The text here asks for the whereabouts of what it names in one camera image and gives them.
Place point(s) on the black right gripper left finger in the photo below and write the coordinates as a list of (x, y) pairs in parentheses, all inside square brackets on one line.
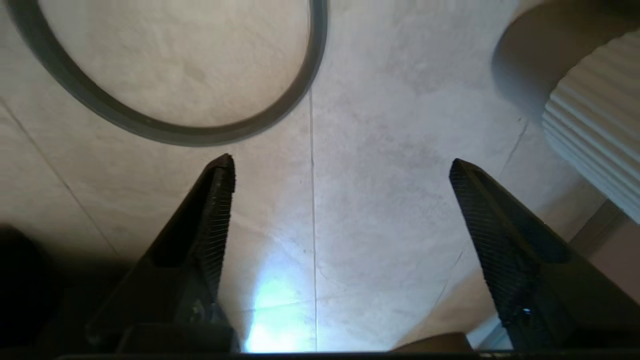
[(175, 280)]

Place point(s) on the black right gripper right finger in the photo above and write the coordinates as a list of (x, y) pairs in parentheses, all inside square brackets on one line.
[(540, 285)]

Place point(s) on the white ribbed round stool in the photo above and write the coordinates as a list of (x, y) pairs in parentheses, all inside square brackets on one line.
[(600, 120)]

